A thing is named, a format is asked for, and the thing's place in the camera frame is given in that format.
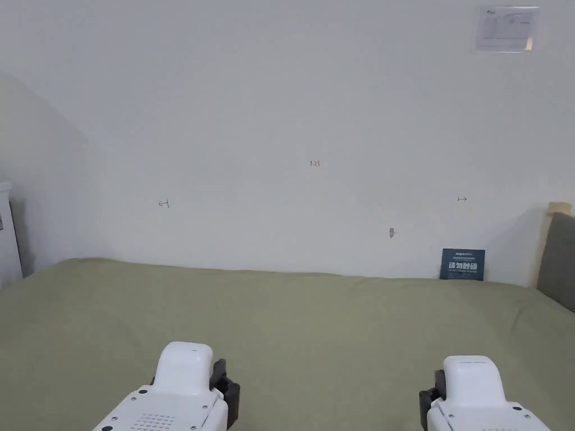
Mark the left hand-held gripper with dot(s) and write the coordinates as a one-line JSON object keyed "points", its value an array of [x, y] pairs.
{"points": [[179, 386]]}

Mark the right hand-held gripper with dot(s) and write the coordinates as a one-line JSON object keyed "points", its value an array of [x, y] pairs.
{"points": [[474, 395]]}

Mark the bed with pale green sheet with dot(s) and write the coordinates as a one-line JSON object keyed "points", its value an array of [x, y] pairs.
{"points": [[287, 314]]}

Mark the dark blue sign card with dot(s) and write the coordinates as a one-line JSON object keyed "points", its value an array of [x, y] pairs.
{"points": [[462, 265]]}

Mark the grey padded headboard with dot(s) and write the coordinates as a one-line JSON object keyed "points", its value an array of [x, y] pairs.
{"points": [[557, 256]]}

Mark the white cabinet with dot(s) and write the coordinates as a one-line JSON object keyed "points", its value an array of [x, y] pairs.
{"points": [[8, 233]]}

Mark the white paper notice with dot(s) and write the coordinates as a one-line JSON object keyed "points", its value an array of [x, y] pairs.
{"points": [[506, 28]]}

